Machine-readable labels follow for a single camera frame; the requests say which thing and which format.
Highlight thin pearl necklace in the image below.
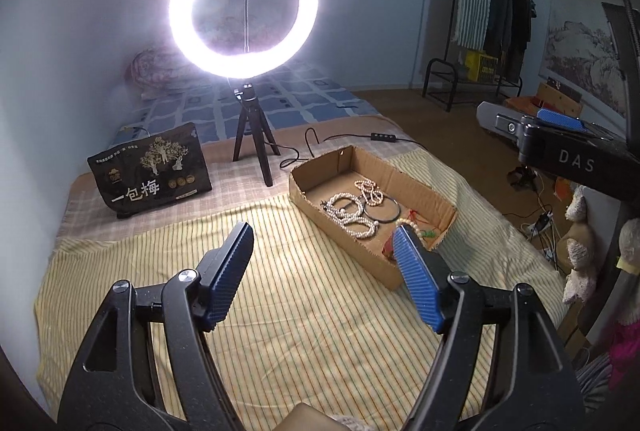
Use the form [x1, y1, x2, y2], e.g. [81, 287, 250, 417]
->
[354, 178, 386, 206]

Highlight dark hanging clothes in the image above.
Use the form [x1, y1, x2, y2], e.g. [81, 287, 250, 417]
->
[482, 0, 536, 82]

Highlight small black object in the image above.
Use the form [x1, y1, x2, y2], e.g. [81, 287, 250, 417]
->
[509, 163, 538, 189]

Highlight black clothes rack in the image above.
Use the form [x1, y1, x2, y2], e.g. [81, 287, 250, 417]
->
[422, 0, 531, 112]

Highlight black bangle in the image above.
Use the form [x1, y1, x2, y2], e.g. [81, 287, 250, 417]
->
[364, 197, 401, 224]

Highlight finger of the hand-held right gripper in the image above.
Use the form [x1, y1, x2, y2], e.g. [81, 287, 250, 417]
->
[536, 108, 590, 135]

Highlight shallow cardboard box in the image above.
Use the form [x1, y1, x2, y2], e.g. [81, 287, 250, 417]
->
[287, 145, 458, 293]

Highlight pink plaid blanket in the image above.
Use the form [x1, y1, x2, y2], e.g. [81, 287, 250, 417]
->
[55, 116, 416, 242]

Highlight red string green pendant necklace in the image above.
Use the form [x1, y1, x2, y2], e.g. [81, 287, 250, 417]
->
[381, 208, 447, 262]

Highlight white ring light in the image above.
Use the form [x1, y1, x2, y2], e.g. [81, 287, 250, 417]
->
[167, 0, 331, 80]

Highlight pink patterned pillow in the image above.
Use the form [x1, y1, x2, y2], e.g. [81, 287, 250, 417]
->
[125, 46, 201, 99]

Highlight cream plush toy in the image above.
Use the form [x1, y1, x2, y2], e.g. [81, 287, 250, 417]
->
[615, 218, 640, 327]

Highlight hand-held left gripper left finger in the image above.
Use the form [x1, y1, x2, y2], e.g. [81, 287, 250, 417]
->
[57, 221, 255, 431]

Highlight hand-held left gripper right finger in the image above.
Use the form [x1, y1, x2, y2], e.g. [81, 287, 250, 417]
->
[392, 225, 586, 431]

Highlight thick woven pearl necklace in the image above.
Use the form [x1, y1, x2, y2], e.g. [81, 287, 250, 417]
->
[320, 192, 381, 241]

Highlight landscape wall poster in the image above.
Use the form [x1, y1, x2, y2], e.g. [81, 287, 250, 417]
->
[540, 0, 631, 116]

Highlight black power cable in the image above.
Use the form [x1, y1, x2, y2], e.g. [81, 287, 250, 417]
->
[280, 127, 416, 172]

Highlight black mini tripod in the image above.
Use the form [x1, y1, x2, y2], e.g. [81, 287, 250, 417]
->
[232, 81, 282, 188]

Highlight beige plush toy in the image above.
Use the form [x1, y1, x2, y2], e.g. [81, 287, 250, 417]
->
[562, 186, 598, 304]

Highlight white power strip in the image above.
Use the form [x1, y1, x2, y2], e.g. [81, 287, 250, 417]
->
[520, 211, 556, 237]

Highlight brown box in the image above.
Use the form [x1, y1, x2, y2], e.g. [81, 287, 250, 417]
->
[537, 78, 583, 116]

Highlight black printed snack bag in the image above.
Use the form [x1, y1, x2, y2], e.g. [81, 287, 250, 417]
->
[87, 122, 213, 219]

